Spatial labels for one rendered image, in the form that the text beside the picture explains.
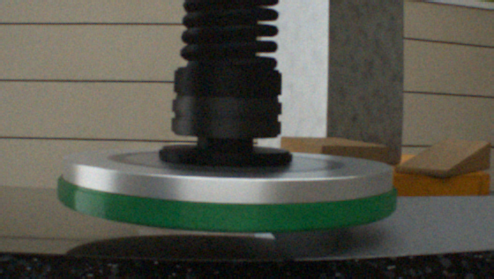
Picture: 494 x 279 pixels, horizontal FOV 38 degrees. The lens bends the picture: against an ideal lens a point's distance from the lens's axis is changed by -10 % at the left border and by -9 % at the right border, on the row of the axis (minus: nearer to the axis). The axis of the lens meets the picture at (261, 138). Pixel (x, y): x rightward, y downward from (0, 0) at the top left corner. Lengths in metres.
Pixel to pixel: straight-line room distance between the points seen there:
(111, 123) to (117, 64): 0.51
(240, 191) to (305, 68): 0.94
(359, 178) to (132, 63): 6.23
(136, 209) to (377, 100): 0.99
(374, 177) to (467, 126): 7.05
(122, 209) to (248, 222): 0.07
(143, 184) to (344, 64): 0.93
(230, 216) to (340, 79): 0.92
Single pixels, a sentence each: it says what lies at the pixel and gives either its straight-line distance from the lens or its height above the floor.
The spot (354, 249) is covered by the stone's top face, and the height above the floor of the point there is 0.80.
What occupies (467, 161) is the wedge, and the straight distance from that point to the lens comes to 1.27.
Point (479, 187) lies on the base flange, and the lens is 1.25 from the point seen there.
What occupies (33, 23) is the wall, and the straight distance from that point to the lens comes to 6.69.
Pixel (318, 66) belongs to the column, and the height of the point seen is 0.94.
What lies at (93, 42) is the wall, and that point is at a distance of 6.63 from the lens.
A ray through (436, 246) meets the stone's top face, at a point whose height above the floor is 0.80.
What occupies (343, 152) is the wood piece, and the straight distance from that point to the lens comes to 1.06.
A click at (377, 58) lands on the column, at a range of 1.36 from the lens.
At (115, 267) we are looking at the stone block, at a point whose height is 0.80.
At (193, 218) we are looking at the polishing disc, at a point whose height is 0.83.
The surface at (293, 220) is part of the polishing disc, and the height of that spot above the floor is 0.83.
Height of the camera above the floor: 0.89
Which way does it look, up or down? 3 degrees down
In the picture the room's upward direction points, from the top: 2 degrees clockwise
